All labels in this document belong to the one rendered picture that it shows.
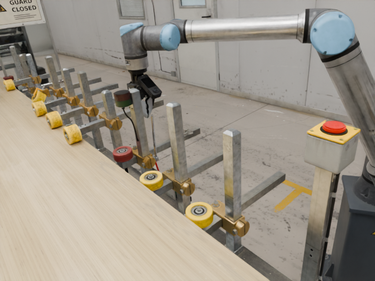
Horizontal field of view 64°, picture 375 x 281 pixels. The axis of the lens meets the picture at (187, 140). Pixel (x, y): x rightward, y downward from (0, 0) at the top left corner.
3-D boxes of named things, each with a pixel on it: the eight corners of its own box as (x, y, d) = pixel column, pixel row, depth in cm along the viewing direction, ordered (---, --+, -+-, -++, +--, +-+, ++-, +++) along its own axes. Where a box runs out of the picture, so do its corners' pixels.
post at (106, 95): (126, 177, 157) (107, 88, 135) (129, 179, 155) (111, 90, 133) (120, 179, 156) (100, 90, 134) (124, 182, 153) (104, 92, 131)
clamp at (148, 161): (139, 155, 136) (138, 145, 134) (156, 165, 127) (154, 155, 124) (129, 159, 133) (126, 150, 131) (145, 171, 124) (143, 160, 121)
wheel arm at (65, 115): (136, 94, 180) (135, 88, 178) (139, 95, 177) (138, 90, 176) (52, 121, 153) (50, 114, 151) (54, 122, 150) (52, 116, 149)
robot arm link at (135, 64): (152, 56, 118) (130, 61, 112) (153, 68, 120) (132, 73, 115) (139, 53, 124) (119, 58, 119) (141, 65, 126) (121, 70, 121)
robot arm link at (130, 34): (137, 24, 107) (113, 25, 110) (143, 59, 113) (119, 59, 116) (148, 20, 115) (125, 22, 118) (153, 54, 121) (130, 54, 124)
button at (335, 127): (328, 126, 60) (329, 118, 59) (349, 132, 57) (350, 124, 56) (317, 133, 57) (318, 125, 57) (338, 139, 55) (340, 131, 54)
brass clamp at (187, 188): (174, 177, 119) (173, 166, 117) (197, 191, 110) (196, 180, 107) (162, 184, 116) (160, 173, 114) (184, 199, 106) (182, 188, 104)
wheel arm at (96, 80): (100, 81, 215) (99, 76, 213) (101, 81, 213) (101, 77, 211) (48, 94, 195) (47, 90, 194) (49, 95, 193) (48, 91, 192)
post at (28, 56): (48, 113, 244) (29, 53, 222) (50, 114, 241) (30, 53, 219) (44, 114, 242) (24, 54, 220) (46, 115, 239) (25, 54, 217)
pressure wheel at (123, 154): (130, 165, 133) (125, 143, 128) (139, 172, 128) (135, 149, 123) (114, 173, 129) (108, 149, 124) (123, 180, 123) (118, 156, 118)
